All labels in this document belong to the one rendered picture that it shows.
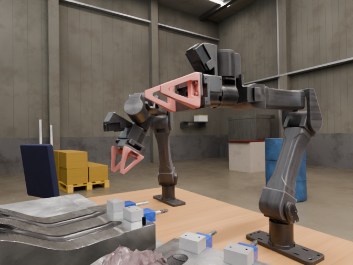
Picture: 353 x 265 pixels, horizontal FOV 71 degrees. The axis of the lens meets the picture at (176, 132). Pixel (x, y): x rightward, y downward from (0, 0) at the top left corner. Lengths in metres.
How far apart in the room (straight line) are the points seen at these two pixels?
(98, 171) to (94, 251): 5.05
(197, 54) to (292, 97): 0.33
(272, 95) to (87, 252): 0.56
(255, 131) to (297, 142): 8.55
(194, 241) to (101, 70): 9.50
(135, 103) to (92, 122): 8.83
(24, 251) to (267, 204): 0.56
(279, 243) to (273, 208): 0.10
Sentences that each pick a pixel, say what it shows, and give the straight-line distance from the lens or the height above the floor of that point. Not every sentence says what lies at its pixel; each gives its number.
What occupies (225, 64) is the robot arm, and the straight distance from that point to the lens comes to 0.57.
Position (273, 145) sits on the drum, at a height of 0.92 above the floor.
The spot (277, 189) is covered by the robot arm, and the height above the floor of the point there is 0.96.
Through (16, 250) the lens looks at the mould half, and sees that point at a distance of 0.57.
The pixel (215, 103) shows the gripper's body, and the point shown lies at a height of 1.18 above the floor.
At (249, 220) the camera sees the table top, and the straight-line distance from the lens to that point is 1.00.
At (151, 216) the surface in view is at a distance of 0.72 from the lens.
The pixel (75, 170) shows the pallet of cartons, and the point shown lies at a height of 0.43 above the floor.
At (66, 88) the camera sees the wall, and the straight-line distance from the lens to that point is 9.51.
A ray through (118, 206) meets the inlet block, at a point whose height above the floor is 0.90.
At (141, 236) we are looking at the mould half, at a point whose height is 0.87.
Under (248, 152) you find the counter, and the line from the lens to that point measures 7.54.
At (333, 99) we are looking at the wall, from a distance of 9.49.
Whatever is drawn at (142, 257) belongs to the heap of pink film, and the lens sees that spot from 0.46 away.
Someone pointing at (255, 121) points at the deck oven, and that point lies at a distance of 9.34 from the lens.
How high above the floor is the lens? 1.11
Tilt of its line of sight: 1 degrees up
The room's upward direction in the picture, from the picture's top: 1 degrees counter-clockwise
